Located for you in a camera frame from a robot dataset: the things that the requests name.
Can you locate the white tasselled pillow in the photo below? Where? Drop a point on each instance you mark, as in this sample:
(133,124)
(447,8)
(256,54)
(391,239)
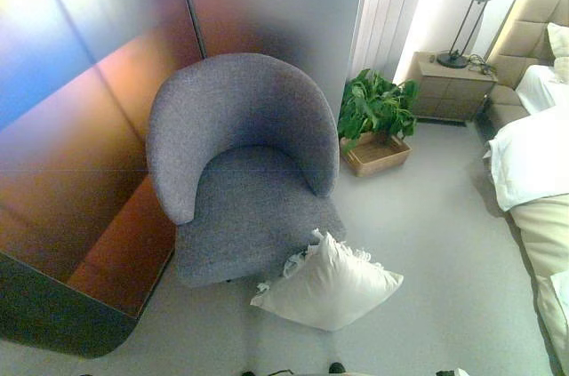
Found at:
(329,287)

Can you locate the white bed pillow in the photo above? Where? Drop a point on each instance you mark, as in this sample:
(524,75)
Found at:
(560,42)

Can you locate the grey fabric tub armchair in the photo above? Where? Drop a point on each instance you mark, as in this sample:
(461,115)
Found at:
(240,127)

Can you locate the woven wicker basket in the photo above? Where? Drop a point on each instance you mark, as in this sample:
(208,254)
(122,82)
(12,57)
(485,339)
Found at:
(378,159)

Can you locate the green leafy potted plant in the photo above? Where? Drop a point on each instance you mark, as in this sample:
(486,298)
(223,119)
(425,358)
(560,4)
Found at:
(373,105)

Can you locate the beige wooden nightstand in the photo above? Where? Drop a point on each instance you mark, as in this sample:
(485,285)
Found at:
(449,91)

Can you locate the dark metal table lamp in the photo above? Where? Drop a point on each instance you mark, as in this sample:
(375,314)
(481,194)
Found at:
(453,60)

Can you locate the black right robot foot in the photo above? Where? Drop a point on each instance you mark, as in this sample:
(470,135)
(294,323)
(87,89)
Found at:
(336,368)

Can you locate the brown glossy wardrobe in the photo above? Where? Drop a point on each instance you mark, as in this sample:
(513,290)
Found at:
(66,171)

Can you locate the beige tufted headboard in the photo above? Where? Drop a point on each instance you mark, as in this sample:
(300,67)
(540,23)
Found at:
(524,38)

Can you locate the beige bedspread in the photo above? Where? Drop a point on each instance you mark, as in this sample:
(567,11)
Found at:
(547,234)

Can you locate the beige padded bed frame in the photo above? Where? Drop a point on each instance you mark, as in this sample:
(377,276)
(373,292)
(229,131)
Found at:
(502,105)

